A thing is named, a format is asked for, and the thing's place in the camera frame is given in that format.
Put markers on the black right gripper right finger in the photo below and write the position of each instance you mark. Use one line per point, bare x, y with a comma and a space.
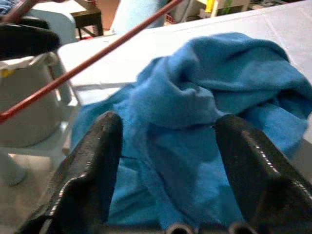
263, 195

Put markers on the pale blue plastic child chair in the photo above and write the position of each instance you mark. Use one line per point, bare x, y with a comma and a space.
61, 24

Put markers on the blue towel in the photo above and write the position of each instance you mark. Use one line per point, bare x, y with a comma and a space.
195, 85

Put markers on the white folding table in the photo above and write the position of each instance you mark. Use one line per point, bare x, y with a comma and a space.
268, 29

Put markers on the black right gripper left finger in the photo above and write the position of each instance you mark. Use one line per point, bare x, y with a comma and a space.
85, 182

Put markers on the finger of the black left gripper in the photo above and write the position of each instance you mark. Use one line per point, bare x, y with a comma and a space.
22, 21
24, 41

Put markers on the grey laundry basket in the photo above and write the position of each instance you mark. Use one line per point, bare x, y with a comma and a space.
29, 97

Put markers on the pale blue cushion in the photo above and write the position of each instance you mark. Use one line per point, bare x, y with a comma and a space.
139, 14

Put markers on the yellow plastic item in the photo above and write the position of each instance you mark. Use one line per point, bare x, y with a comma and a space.
211, 6

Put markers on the pink clothes hanger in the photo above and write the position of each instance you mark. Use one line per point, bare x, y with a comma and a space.
97, 55

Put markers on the blue plaid shirt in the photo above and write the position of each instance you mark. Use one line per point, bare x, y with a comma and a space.
6, 6

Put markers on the brown wooden stool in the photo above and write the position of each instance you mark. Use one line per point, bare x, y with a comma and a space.
86, 13

